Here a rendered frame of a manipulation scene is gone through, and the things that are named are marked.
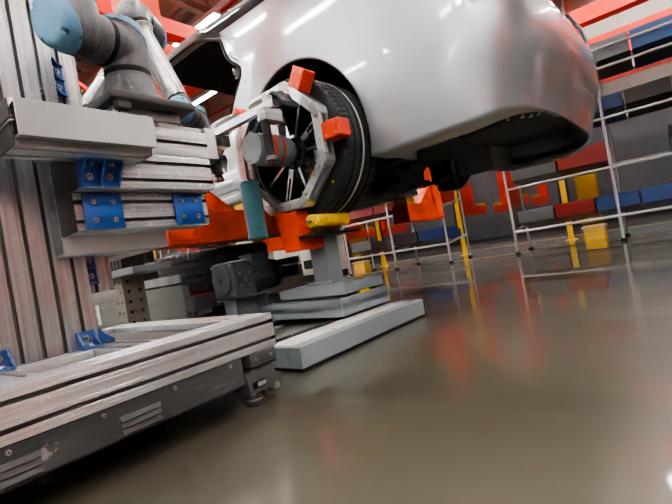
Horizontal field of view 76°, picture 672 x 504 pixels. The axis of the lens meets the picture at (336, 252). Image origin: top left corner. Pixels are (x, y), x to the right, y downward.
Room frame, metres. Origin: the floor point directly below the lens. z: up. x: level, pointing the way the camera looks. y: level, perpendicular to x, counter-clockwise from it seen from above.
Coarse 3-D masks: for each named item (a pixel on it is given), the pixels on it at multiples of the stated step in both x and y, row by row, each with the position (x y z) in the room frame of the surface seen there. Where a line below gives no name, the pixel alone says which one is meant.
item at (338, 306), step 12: (372, 288) 2.03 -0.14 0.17; (384, 288) 2.06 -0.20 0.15; (276, 300) 2.16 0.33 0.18; (288, 300) 2.10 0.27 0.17; (300, 300) 2.05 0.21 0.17; (312, 300) 1.98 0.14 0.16; (324, 300) 1.86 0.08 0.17; (336, 300) 1.82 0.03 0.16; (348, 300) 1.84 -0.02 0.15; (360, 300) 1.90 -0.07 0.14; (372, 300) 1.97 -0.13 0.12; (384, 300) 2.04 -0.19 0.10; (264, 312) 2.12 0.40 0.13; (276, 312) 2.06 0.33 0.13; (288, 312) 2.01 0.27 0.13; (300, 312) 1.96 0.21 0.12; (312, 312) 1.91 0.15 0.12; (324, 312) 1.87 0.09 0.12; (336, 312) 1.82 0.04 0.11; (348, 312) 1.83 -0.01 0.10
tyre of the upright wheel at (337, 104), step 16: (288, 80) 1.94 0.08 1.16; (320, 96) 1.83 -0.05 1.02; (336, 96) 1.82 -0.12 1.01; (352, 96) 1.95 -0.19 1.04; (336, 112) 1.79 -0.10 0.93; (352, 112) 1.84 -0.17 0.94; (352, 128) 1.82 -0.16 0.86; (368, 128) 1.90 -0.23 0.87; (336, 144) 1.81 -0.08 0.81; (352, 144) 1.80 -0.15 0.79; (368, 144) 1.89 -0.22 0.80; (336, 160) 1.82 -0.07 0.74; (352, 160) 1.81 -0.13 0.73; (368, 160) 1.90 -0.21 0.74; (256, 176) 2.14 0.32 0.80; (336, 176) 1.82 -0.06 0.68; (352, 176) 1.85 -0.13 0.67; (368, 176) 1.94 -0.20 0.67; (336, 192) 1.84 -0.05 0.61; (352, 192) 1.92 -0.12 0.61; (304, 208) 1.96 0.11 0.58; (320, 208) 1.90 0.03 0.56; (336, 208) 1.94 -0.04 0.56; (352, 208) 2.04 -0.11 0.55
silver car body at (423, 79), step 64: (256, 0) 2.26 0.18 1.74; (320, 0) 1.94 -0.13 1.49; (384, 0) 1.74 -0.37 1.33; (448, 0) 1.58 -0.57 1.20; (512, 0) 1.55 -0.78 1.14; (192, 64) 3.44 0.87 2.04; (256, 64) 2.24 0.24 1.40; (384, 64) 1.77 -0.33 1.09; (448, 64) 1.61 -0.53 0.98; (512, 64) 1.58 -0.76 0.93; (576, 64) 1.98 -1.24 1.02; (384, 128) 1.81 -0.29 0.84; (448, 128) 1.64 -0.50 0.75; (512, 128) 2.30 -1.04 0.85; (576, 128) 2.69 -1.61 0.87; (384, 192) 3.90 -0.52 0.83
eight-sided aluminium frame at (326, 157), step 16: (304, 96) 1.78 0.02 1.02; (320, 112) 1.75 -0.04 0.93; (256, 128) 2.06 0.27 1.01; (320, 128) 1.74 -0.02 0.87; (240, 144) 2.06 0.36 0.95; (320, 144) 1.75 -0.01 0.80; (240, 160) 2.08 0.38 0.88; (320, 160) 1.76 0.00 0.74; (320, 176) 1.79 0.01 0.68; (304, 192) 1.84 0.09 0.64; (320, 192) 1.86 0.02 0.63; (272, 208) 1.97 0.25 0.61; (288, 208) 1.91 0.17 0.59
